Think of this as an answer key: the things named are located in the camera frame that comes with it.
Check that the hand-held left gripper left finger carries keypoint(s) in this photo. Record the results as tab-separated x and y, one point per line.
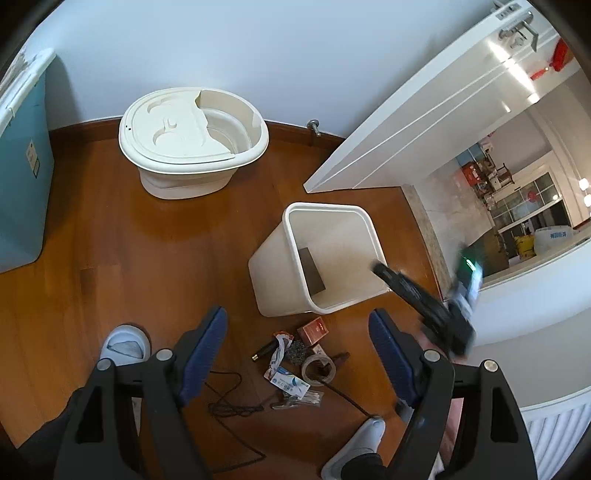
207	350

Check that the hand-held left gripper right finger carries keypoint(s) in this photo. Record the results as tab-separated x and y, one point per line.
392	355

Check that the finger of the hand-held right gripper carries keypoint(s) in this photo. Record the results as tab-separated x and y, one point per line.
406	288

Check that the black cylinder gold tip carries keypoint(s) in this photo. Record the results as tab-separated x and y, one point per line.
263	351

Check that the white red wrapper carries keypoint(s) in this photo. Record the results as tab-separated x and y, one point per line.
279	350

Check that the small red box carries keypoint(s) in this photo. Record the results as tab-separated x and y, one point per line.
314	331

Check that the blue white packet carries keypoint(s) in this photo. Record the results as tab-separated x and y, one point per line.
286	382

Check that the clear tape roll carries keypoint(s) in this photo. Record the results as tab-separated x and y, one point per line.
308	371

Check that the steel wool scourer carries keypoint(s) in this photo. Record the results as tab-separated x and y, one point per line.
298	353

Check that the cream plastic trash bin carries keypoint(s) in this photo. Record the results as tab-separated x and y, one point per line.
272	272

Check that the cotton swab pack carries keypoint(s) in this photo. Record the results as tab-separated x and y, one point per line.
300	399

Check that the white slipper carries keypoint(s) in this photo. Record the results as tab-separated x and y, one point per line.
364	436
124	344

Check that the yellow bucket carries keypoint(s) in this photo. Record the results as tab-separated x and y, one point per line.
524	244

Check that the person's right leg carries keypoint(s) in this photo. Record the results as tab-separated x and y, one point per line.
364	466

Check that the person's leg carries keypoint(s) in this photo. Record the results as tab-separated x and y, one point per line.
364	466
46	438

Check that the red crate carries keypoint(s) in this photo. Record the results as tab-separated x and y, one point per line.
471	174

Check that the glass pane door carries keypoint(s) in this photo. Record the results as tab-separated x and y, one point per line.
531	198

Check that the wooden chair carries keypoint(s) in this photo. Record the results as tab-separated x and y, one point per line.
502	174

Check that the white louvered panel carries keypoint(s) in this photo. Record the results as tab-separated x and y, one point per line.
558	434

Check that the white door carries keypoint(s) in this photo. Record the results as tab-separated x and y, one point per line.
415	120

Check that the person's left leg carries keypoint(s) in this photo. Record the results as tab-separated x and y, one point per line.
46	438

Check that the metal door stopper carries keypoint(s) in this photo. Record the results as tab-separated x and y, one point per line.
315	127

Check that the cream foot bath tub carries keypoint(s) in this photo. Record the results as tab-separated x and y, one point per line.
171	134

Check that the blue storage box white lid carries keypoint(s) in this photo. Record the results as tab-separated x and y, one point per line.
23	184

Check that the red door ornament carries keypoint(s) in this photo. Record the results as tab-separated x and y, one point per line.
559	54

